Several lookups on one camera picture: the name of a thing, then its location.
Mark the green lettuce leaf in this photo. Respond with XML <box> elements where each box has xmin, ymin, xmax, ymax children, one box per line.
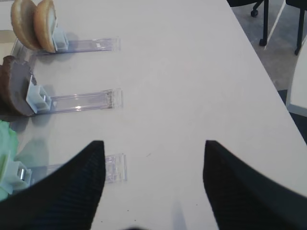
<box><xmin>0</xmin><ymin>120</ymin><xmax>19</xmax><ymax>201</ymax></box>

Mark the clear bun rack rail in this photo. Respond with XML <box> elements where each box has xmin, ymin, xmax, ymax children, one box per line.
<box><xmin>11</xmin><ymin>37</ymin><xmax>121</xmax><ymax>57</ymax></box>

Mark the rear brown meat patty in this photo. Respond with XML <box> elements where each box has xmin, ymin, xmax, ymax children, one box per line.
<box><xmin>0</xmin><ymin>55</ymin><xmax>15</xmax><ymax>115</ymax></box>

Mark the clear patty rack rail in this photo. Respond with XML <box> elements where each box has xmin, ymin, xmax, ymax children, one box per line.
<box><xmin>38</xmin><ymin>89</ymin><xmax>123</xmax><ymax>115</ymax></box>

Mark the front bun half in rack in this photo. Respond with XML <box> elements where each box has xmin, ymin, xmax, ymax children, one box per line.
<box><xmin>34</xmin><ymin>0</ymin><xmax>57</xmax><ymax>53</ymax></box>

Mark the front brown meat patty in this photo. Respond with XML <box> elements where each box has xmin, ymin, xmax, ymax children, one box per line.
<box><xmin>8</xmin><ymin>60</ymin><xmax>36</xmax><ymax>116</ymax></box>

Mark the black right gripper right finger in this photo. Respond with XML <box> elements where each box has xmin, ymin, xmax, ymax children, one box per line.
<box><xmin>203</xmin><ymin>140</ymin><xmax>307</xmax><ymax>230</ymax></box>

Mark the white patty rack pusher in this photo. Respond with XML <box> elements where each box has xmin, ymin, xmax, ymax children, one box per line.
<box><xmin>26</xmin><ymin>74</ymin><xmax>52</xmax><ymax>114</ymax></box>

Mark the white lettuce rack pusher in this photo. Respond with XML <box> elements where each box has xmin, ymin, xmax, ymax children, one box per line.
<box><xmin>0</xmin><ymin>154</ymin><xmax>32</xmax><ymax>195</ymax></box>

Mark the white neighbouring table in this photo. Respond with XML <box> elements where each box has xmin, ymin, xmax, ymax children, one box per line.
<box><xmin>286</xmin><ymin>47</ymin><xmax>307</xmax><ymax>117</ymax></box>

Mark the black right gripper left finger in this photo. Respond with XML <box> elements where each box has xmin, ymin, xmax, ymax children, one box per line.
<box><xmin>0</xmin><ymin>140</ymin><xmax>106</xmax><ymax>230</ymax></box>

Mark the brown meat patty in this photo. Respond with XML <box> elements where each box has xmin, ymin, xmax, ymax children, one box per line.
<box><xmin>8</xmin><ymin>60</ymin><xmax>36</xmax><ymax>116</ymax></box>
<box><xmin>0</xmin><ymin>55</ymin><xmax>15</xmax><ymax>115</ymax></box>

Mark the black office chair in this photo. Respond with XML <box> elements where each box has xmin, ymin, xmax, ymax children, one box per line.
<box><xmin>226</xmin><ymin>0</ymin><xmax>286</xmax><ymax>47</ymax></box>

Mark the bun half in rack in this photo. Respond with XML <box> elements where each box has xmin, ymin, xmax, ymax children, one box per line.
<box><xmin>34</xmin><ymin>0</ymin><xmax>57</xmax><ymax>53</ymax></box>
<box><xmin>11</xmin><ymin>0</ymin><xmax>41</xmax><ymax>50</ymax></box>

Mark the black chair leg right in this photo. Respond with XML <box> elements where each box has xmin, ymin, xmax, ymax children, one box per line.
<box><xmin>286</xmin><ymin>0</ymin><xmax>307</xmax><ymax>56</ymax></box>

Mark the clear lettuce rack rail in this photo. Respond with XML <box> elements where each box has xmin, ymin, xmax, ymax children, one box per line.
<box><xmin>30</xmin><ymin>153</ymin><xmax>127</xmax><ymax>185</ymax></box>

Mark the white bun rack pusher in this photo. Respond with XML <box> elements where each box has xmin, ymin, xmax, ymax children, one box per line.
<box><xmin>52</xmin><ymin>23</ymin><xmax>69</xmax><ymax>52</ymax></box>

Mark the rear bun half in rack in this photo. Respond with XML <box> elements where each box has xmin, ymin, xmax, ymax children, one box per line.
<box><xmin>11</xmin><ymin>0</ymin><xmax>41</xmax><ymax>50</ymax></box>

